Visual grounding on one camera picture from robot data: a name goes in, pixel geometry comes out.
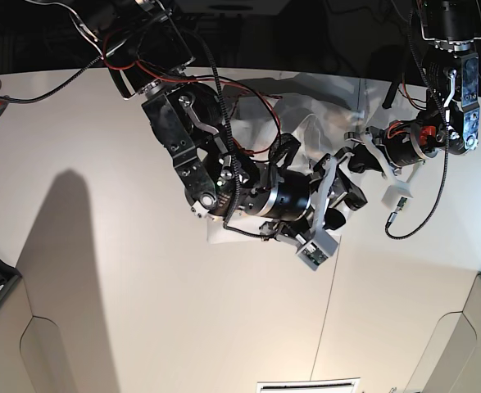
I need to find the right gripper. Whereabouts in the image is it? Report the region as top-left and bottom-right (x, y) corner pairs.
(239, 151), (367, 270)

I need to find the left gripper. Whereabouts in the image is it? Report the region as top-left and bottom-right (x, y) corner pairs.
(344, 120), (429, 213)

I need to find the white t-shirt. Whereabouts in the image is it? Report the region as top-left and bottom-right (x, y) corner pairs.
(205, 73), (366, 246)

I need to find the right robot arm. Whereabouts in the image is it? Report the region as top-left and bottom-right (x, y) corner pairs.
(65, 1), (366, 269)

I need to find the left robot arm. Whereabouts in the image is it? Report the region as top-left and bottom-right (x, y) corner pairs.
(346, 1), (481, 212)

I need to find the white vent grille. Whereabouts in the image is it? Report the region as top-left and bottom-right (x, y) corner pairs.
(256, 377), (361, 393)

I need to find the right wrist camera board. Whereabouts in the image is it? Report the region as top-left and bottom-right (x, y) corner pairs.
(299, 244), (329, 270)

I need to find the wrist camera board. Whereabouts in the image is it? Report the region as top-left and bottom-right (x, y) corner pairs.
(395, 197), (410, 213)
(299, 244), (329, 270)

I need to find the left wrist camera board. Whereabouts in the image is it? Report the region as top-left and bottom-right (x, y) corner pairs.
(395, 197), (410, 213)

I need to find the black braided right cable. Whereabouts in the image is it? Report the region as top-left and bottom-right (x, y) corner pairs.
(384, 0), (450, 241)

